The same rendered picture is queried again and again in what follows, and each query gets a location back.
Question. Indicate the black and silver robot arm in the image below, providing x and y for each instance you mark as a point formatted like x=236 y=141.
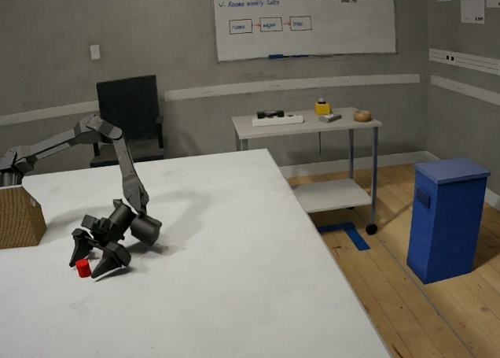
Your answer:
x=91 y=129

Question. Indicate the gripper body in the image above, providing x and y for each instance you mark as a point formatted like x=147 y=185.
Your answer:
x=117 y=249

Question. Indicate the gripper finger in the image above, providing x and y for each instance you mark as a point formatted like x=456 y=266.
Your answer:
x=107 y=263
x=79 y=253

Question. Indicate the red short cylinder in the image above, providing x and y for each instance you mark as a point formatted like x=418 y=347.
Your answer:
x=83 y=268

